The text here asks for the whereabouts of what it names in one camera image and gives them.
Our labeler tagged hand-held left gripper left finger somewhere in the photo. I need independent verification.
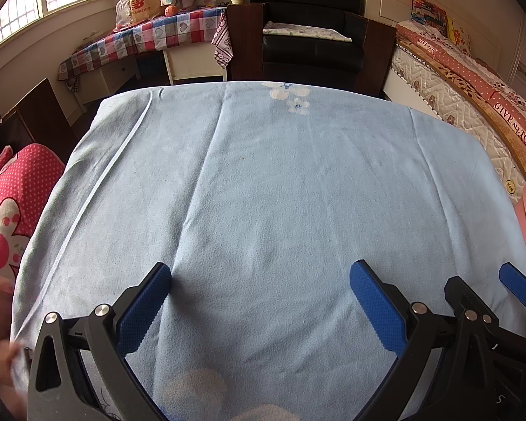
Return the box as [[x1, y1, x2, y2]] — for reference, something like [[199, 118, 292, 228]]
[[26, 262, 173, 421]]

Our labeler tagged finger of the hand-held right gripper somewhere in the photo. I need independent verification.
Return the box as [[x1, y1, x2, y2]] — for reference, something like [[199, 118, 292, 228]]
[[498, 262, 526, 345], [444, 275, 503, 343]]

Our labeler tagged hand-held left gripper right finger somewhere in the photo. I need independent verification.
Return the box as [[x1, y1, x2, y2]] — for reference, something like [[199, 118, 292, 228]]
[[350, 260, 498, 421]]

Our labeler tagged light blue tablecloth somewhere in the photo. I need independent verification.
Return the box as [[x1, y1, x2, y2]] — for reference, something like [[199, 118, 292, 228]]
[[9, 80, 526, 421]]

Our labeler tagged brown leaf-print sheet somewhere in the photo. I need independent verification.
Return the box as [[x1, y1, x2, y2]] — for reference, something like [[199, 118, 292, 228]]
[[394, 35, 526, 185]]

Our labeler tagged red polka-dot cushion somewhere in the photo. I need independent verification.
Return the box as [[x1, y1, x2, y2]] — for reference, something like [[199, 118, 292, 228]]
[[0, 142, 66, 281]]

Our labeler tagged white quilted mattress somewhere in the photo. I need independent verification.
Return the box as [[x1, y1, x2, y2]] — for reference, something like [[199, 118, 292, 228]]
[[386, 46, 526, 196]]

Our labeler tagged dark wooden furniture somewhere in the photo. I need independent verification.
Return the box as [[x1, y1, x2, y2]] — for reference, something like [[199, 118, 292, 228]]
[[0, 78, 77, 172]]

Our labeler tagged pink patchwork quilt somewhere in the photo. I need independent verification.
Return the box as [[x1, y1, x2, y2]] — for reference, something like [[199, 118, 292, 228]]
[[397, 20, 526, 163]]

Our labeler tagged white desk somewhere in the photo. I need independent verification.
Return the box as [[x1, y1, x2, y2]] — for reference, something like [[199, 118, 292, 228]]
[[72, 46, 226, 112]]

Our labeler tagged yellow flower pillow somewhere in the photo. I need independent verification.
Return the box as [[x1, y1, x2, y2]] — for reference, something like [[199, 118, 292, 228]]
[[446, 18, 473, 55]]

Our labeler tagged dark wooden cabinet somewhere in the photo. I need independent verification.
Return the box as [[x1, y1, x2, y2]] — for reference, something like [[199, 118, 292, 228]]
[[225, 2, 268, 82], [346, 11, 397, 97]]

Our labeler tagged checkered tablecloth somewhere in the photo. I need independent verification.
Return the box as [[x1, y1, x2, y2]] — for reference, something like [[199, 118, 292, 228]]
[[57, 6, 235, 84]]

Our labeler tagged colourful printed pillow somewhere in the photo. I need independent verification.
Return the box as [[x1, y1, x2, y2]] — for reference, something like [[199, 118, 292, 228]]
[[411, 0, 449, 33]]

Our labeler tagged floral seat pad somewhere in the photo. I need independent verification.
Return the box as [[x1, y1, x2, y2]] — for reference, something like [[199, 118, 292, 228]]
[[262, 20, 353, 44]]

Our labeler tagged clear bag on desk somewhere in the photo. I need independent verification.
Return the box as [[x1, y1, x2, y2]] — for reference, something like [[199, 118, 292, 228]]
[[115, 0, 134, 27]]

